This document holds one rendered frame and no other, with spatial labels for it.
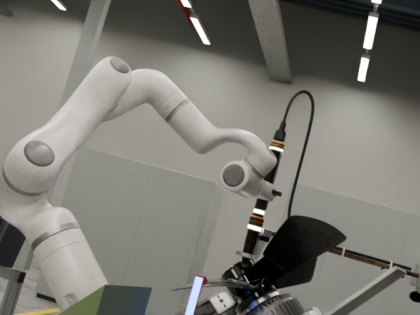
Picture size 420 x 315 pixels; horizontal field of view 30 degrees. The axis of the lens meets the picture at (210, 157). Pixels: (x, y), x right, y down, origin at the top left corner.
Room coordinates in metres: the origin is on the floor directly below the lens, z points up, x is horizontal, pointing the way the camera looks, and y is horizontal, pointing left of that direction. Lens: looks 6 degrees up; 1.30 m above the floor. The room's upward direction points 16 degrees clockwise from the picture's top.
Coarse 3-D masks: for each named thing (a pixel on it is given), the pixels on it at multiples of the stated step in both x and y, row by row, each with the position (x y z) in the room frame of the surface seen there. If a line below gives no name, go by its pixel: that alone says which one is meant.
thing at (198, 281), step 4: (196, 276) 2.08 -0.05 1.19; (196, 280) 2.08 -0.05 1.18; (200, 280) 2.08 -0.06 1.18; (196, 284) 2.08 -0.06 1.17; (200, 284) 2.08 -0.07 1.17; (192, 288) 2.08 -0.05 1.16; (196, 288) 2.08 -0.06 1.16; (200, 288) 2.08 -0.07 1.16; (192, 292) 2.08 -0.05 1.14; (196, 292) 2.08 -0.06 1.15; (192, 296) 2.08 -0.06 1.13; (196, 296) 2.08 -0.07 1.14; (192, 300) 2.08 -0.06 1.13; (196, 300) 2.08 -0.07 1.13; (188, 304) 2.08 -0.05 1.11; (192, 304) 2.08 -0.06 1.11; (188, 308) 2.08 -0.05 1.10; (192, 308) 2.08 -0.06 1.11; (188, 312) 2.08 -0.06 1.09; (192, 312) 2.08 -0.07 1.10
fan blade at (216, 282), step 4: (208, 280) 2.34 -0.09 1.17; (212, 280) 2.33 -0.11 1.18; (216, 280) 2.32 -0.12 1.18; (220, 280) 2.33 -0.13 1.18; (224, 280) 2.35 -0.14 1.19; (228, 280) 2.37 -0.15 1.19; (188, 284) 2.27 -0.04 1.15; (192, 284) 2.24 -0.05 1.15; (204, 284) 2.22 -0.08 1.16; (208, 284) 2.21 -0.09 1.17; (212, 284) 2.20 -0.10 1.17; (216, 284) 2.20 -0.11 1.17; (220, 284) 2.20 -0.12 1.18; (228, 284) 2.23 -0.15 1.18; (232, 284) 2.26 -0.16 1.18; (236, 284) 2.29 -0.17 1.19; (240, 284) 2.32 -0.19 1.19; (244, 284) 2.35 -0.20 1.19; (176, 288) 2.24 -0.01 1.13; (180, 288) 2.22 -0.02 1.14; (184, 288) 2.20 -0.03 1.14; (244, 288) 2.23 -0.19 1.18; (248, 288) 2.24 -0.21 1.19
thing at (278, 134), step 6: (282, 126) 2.40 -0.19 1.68; (276, 132) 2.40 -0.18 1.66; (282, 132) 2.39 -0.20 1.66; (276, 138) 2.39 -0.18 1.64; (282, 138) 2.39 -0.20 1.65; (252, 234) 2.39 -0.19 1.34; (258, 234) 2.40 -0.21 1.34; (246, 240) 2.40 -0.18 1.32; (252, 240) 2.39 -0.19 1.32; (246, 246) 2.39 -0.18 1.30; (252, 246) 2.39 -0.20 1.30; (246, 252) 2.39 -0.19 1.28; (252, 252) 2.40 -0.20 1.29; (246, 258) 2.40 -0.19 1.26; (246, 264) 2.40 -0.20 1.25
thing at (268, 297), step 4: (272, 292) 2.43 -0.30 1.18; (276, 292) 2.45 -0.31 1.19; (264, 296) 2.41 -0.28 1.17; (268, 296) 2.42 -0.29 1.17; (272, 296) 2.42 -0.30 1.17; (276, 296) 2.46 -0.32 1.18; (256, 300) 2.43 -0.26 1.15; (260, 300) 2.41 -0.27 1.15; (264, 300) 2.41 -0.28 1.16; (268, 300) 2.44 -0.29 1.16; (252, 304) 2.41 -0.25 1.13; (256, 304) 2.41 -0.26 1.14; (260, 304) 2.42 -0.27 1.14; (248, 308) 2.42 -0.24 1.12; (252, 308) 2.41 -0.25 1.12; (244, 312) 2.43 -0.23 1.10; (248, 312) 2.43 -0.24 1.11
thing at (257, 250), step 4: (260, 232) 2.42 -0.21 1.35; (264, 232) 2.40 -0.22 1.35; (268, 232) 2.40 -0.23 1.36; (260, 236) 2.40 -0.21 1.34; (264, 236) 2.40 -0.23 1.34; (268, 236) 2.40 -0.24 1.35; (260, 240) 2.40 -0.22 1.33; (264, 240) 2.40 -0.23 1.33; (268, 240) 2.40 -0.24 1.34; (256, 244) 2.41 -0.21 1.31; (260, 244) 2.40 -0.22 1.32; (256, 248) 2.40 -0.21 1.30; (260, 248) 2.40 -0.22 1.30; (236, 252) 2.40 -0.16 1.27; (240, 252) 2.38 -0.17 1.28; (244, 252) 2.37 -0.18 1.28; (256, 252) 2.40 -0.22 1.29; (260, 252) 2.40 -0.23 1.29; (244, 256) 2.37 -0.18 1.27; (248, 256) 2.37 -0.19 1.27; (252, 256) 2.38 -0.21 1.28; (256, 256) 2.39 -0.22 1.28; (260, 256) 2.40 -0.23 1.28
